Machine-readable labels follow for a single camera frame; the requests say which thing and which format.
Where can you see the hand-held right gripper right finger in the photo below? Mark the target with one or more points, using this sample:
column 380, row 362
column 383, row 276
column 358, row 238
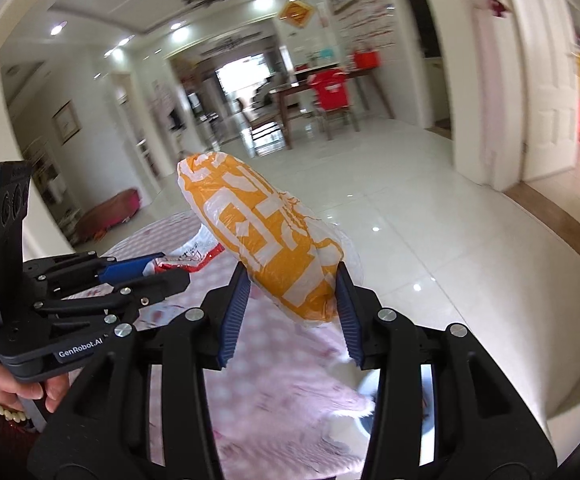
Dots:
column 349, row 320

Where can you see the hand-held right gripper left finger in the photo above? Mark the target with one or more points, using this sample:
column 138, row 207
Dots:
column 232, row 320

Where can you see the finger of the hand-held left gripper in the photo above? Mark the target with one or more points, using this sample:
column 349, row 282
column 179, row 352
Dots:
column 160, row 285
column 125, row 267

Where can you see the red white plastic bag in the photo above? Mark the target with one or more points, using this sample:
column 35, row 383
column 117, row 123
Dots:
column 190, row 255

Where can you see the blue bin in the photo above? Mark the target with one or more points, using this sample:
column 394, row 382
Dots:
column 367, row 410

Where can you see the orange white plastic bag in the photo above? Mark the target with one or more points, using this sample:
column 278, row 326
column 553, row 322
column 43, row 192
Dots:
column 250, row 220

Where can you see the person's left hand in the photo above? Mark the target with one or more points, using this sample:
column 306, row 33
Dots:
column 0, row 385

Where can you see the red low bench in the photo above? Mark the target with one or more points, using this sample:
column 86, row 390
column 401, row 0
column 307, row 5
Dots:
column 110, row 215

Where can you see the pink checkered tablecloth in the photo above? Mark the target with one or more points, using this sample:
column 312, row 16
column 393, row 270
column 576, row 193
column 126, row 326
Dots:
column 270, row 395

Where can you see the wooden chair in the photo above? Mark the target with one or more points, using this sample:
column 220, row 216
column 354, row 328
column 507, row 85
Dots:
column 340, row 117

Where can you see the red shirt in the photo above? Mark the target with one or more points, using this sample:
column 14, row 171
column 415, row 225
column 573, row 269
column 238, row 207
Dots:
column 330, row 89

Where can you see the wooden dining table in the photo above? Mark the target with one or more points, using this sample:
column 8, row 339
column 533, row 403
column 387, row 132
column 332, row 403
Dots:
column 290, row 92

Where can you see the orange basket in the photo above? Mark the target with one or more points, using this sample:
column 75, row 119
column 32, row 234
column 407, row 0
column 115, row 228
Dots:
column 367, row 59

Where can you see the teal box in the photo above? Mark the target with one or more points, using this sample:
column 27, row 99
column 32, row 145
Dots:
column 327, row 54

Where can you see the white panel door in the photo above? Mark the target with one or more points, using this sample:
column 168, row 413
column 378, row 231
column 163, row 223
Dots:
column 549, row 75

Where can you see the red door decoration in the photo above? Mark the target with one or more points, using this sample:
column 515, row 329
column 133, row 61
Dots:
column 497, row 2

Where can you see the dark framed wall picture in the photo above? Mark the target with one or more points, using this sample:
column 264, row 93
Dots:
column 66, row 121

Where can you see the gold diamond wall picture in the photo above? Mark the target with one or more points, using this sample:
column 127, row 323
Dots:
column 297, row 14

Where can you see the row of wall certificates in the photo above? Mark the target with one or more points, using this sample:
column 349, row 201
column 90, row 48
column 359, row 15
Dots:
column 367, row 15

